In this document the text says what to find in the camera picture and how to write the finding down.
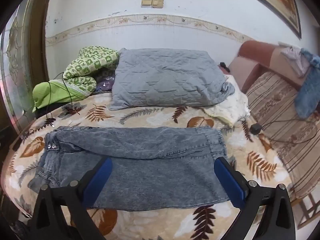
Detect grey denim pants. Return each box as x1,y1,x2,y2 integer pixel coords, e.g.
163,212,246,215
28,126,228,211

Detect leaf pattern bed blanket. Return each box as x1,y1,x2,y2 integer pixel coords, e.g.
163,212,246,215
1,94,293,239

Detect brown striped pillow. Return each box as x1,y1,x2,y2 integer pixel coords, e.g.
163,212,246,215
246,72,319,199

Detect white crumpled cloth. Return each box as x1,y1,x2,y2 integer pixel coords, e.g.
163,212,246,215
203,75,250,127

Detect purple patterned cloth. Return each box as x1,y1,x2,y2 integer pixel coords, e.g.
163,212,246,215
94,75,115,93

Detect green checkered quilt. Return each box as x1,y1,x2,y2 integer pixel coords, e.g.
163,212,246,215
33,46,119,111

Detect grey quilted pillow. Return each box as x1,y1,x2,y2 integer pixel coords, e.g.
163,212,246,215
109,48,235,111

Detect blue fuzzy towel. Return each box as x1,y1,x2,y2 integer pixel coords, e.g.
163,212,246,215
295,48,320,119

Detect pink brown headboard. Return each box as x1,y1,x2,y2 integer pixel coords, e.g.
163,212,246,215
228,41,306,93

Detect wooden glass door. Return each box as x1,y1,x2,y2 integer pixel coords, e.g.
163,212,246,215
1,0,35,133

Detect pink cloth on headboard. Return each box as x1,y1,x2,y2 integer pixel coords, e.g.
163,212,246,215
280,43,310,78

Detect black charger with cable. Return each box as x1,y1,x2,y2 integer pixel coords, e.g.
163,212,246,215
249,118,318,145

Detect black cable on bed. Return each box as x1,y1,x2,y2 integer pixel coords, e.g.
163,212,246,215
44,71,75,120

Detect beige wall switch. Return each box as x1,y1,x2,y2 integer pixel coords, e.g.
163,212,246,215
141,0,164,9

